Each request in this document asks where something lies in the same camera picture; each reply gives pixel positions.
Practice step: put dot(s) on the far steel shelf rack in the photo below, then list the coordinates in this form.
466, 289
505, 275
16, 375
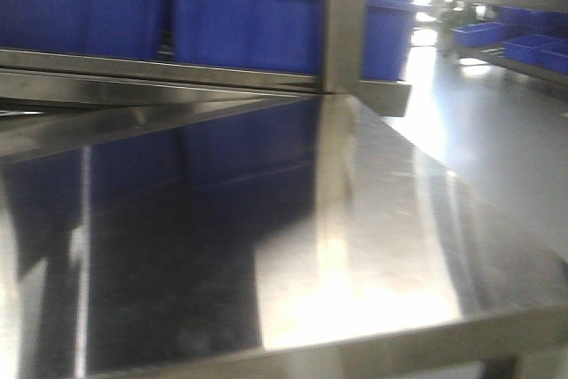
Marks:
525, 36

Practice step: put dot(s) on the blue bin at left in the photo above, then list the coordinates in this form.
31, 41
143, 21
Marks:
125, 29

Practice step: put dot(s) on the blue bin under post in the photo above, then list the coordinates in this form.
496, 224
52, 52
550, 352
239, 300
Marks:
285, 35

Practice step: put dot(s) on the steel table shelf frame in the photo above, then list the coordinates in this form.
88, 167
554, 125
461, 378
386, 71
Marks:
55, 102

